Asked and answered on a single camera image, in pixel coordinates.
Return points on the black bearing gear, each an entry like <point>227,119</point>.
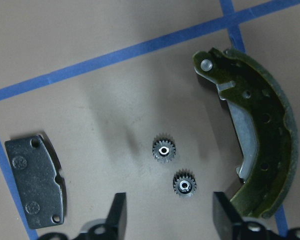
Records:
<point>163,148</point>
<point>184,183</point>

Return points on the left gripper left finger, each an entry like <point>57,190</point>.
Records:
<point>117,217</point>

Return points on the olive brake shoe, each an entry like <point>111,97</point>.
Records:
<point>265,126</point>

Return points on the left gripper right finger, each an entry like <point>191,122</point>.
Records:
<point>226,219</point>

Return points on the black brake pad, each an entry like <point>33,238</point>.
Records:
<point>35,176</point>

